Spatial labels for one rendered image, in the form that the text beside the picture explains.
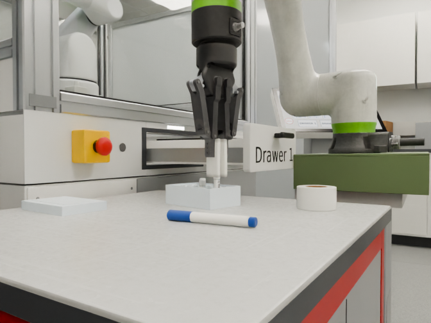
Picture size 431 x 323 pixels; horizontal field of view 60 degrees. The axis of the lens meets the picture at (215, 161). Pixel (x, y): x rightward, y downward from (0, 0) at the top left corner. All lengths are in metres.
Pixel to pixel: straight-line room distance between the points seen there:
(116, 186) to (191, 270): 0.64
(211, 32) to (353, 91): 0.59
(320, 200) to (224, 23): 0.35
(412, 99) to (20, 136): 4.17
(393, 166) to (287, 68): 0.42
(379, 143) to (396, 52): 3.20
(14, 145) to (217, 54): 0.44
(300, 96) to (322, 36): 1.58
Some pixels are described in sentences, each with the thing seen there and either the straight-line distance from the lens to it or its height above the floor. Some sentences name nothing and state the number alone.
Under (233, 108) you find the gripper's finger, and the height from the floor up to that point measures 0.95.
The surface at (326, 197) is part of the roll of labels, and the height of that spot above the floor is 0.78.
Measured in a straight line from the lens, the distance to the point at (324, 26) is 2.76.
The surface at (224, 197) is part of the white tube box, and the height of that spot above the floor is 0.78.
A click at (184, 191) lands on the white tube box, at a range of 0.71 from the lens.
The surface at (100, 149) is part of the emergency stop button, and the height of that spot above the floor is 0.87.
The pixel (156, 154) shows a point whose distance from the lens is 1.00.
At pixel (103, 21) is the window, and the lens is 1.00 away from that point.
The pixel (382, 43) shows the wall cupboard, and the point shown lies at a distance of 4.35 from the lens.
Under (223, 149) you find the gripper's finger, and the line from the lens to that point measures 0.68.
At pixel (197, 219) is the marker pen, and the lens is 0.54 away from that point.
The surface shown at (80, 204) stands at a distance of 0.66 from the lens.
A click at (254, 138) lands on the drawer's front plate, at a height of 0.89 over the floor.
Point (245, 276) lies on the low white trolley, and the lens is 0.32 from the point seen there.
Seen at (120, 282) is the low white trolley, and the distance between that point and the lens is 0.31.
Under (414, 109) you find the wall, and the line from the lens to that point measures 4.57.
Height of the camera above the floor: 0.86
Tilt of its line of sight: 1 degrees down
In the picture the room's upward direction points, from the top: straight up
